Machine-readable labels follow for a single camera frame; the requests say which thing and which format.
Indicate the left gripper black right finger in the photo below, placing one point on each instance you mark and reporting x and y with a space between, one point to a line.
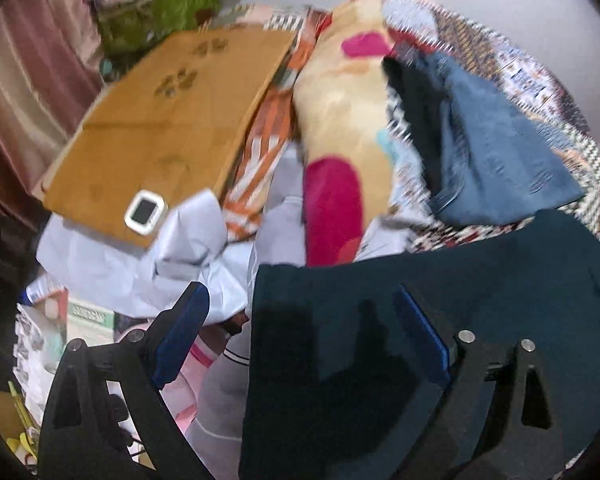
496 417

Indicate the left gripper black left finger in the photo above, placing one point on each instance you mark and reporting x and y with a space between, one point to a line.
105 417

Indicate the dark teal sweatpants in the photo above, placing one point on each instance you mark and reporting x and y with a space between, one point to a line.
336 391

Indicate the white plastic bag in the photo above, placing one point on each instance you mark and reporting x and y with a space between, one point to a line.
191 246

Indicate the small white digital clock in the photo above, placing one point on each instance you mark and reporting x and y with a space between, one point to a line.
145 212

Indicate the folded blue jeans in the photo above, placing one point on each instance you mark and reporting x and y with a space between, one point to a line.
484 162

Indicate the wooden bedside board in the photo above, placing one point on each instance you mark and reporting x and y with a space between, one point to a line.
174 125

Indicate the striped pink curtain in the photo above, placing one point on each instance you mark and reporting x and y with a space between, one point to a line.
49 56

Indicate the green patterned bag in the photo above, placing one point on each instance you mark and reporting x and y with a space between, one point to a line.
140 25

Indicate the patchwork patterned bedspread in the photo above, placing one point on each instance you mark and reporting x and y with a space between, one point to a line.
478 49

